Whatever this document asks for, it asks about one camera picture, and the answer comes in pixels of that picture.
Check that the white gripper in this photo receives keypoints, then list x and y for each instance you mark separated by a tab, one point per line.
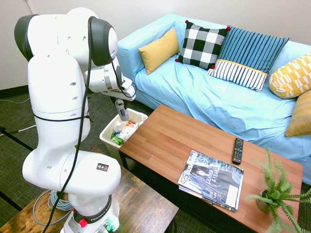
111	93

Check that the silver drink can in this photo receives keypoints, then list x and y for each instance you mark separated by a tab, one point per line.
122	110

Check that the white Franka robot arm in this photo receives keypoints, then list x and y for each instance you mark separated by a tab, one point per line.
58	97

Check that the orange wrapper trash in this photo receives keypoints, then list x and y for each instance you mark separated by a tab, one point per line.
131	124

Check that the white crumpled paper trash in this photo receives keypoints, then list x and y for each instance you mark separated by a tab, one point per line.
128	131

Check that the white plastic trash bin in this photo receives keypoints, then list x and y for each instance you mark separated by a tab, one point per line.
109	136

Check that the green wrapper trash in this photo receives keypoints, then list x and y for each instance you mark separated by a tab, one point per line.
116	138

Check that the wooden coffee table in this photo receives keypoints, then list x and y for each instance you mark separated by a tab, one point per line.
165	145

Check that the plain yellow cushion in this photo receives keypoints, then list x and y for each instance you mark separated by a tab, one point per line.
159	49

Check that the light blue covered sofa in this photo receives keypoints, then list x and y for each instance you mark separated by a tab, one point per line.
218	102

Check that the black white checkered cushion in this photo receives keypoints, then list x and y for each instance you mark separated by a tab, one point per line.
201	44

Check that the dark rustic wooden stand table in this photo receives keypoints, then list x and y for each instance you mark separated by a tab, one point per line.
141	201

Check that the stack of magazines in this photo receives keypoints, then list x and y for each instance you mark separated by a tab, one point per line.
211	177

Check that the black remote control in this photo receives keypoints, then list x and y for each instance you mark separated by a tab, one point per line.
238	150

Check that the blue striped cushion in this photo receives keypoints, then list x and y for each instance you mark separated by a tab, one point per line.
247	53

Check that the black stand leg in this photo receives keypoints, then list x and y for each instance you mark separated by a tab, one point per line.
11	201

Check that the yellow white patterned cushion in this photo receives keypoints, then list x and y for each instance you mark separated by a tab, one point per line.
291	77

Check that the grey plant pot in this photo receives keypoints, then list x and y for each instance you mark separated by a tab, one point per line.
262	204

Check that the green fern plant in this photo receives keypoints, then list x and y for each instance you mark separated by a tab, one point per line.
277	189

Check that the mustard knitted cushion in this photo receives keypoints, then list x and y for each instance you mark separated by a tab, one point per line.
301	116

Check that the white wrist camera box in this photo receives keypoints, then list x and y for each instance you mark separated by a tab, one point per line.
127	83

